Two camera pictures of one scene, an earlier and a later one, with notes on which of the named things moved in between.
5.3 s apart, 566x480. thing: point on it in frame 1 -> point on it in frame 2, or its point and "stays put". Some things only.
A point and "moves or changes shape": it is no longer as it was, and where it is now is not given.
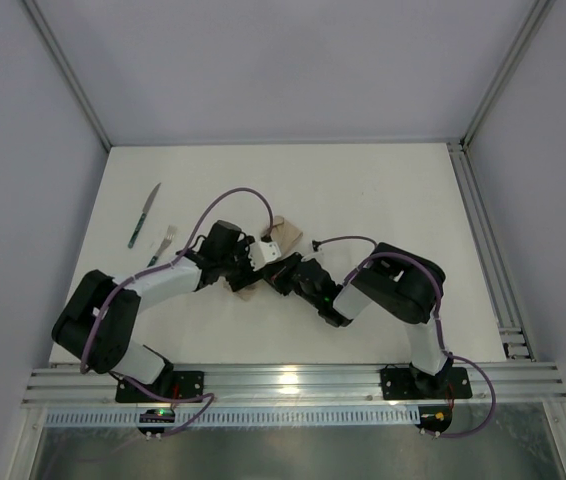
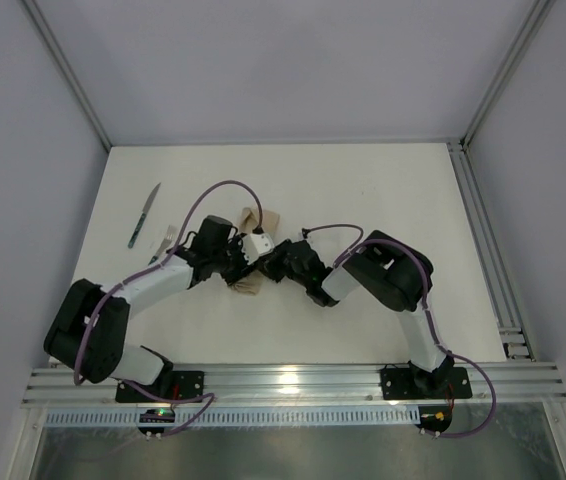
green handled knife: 141,219 stays put
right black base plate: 400,384 stays put
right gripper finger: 279,285 -> 272,273
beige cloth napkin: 288,237 moves or changes shape
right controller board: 434,418 stays put
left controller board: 156,415 stays put
